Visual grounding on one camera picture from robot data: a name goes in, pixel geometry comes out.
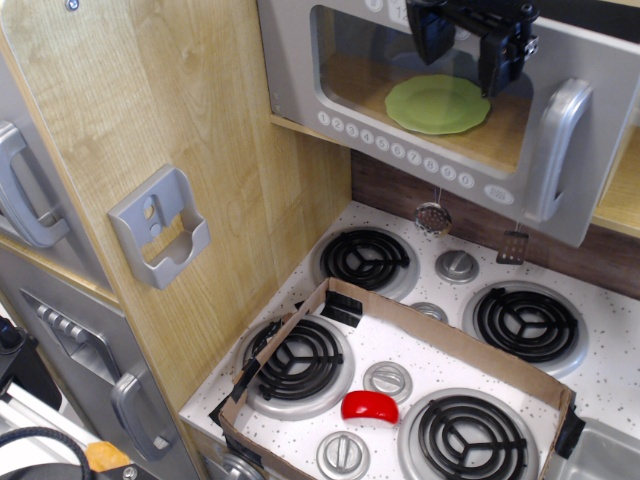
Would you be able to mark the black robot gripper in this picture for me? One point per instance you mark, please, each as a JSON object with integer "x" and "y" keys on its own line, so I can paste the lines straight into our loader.
{"x": 506, "y": 44}

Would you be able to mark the grey toy microwave door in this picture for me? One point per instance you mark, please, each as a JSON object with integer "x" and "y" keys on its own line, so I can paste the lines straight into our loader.
{"x": 558, "y": 147}

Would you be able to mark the green plastic plate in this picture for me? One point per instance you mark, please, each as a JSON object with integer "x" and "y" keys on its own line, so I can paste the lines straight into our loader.
{"x": 437, "y": 104}

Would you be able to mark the hanging metal strainer spoon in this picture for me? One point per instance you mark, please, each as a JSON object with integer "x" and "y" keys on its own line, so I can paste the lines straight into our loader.
{"x": 432, "y": 218}

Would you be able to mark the hanging metal spatula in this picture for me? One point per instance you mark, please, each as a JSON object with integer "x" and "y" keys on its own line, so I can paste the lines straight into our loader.
{"x": 513, "y": 246}

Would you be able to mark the grey back stove knob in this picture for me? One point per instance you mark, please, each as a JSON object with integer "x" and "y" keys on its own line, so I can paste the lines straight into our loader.
{"x": 457, "y": 267}

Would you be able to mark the back left stove burner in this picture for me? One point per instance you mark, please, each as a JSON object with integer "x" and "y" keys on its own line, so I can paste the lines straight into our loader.
{"x": 369, "y": 257}

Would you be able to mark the stove burner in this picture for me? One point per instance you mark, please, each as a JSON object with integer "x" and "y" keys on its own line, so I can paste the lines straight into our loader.
{"x": 307, "y": 375}
{"x": 459, "y": 433}
{"x": 531, "y": 322}
{"x": 369, "y": 257}

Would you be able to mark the grey small stove knob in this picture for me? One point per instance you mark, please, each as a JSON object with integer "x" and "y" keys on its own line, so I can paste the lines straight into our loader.
{"x": 432, "y": 310}

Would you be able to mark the back right stove burner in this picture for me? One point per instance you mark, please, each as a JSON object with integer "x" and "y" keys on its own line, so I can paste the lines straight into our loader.
{"x": 531, "y": 322}

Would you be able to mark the grey centre stove knob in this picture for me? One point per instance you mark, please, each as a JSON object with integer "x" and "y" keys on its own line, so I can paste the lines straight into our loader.
{"x": 389, "y": 378}

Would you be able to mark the front left stove burner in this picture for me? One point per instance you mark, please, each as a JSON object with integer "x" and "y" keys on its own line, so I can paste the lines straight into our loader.
{"x": 307, "y": 375}

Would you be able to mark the red plastic toy piece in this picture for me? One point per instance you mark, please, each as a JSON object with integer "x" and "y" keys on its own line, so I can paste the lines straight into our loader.
{"x": 370, "y": 405}

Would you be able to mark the front right stove burner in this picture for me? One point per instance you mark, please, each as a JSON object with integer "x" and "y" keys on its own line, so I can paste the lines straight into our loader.
{"x": 459, "y": 433}

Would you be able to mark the silver sink basin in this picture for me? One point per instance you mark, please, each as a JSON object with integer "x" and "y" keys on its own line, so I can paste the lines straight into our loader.
{"x": 602, "y": 453}

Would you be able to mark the grey front stove knob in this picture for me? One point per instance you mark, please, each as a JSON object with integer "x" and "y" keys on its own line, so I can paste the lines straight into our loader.
{"x": 343, "y": 455}

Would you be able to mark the grey oven knob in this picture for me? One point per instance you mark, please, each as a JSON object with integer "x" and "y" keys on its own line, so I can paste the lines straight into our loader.
{"x": 237, "y": 468}

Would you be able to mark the grey ice dispenser panel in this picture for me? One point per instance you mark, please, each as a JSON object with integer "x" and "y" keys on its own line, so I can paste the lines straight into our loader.
{"x": 88, "y": 349}

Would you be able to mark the brown cardboard frame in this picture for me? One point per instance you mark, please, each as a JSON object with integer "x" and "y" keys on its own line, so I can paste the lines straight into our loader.
{"x": 436, "y": 355}

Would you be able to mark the grey wall phone holder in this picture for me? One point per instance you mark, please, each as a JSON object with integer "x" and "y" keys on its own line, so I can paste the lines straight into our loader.
{"x": 150, "y": 209}

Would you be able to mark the upper grey fridge handle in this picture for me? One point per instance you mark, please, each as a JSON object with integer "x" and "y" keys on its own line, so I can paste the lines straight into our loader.
{"x": 27, "y": 213}

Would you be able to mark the grey fridge handle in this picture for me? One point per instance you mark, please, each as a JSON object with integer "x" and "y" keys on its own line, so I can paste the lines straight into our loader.
{"x": 123, "y": 400}
{"x": 27, "y": 213}

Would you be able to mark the lower grey fridge handle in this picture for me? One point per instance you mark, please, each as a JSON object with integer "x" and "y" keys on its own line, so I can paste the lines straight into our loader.
{"x": 123, "y": 400}

